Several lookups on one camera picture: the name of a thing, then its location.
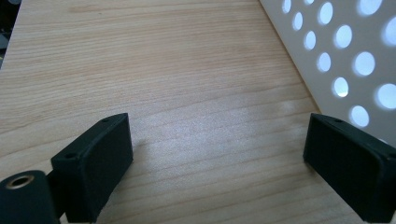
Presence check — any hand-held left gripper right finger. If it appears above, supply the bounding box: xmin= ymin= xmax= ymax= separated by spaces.
xmin=303 ymin=112 xmax=396 ymax=224

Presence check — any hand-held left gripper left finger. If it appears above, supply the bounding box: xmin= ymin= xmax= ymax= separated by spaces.
xmin=50 ymin=112 xmax=134 ymax=224

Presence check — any white perforated plastic basket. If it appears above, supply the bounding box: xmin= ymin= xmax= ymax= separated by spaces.
xmin=259 ymin=0 xmax=396 ymax=147

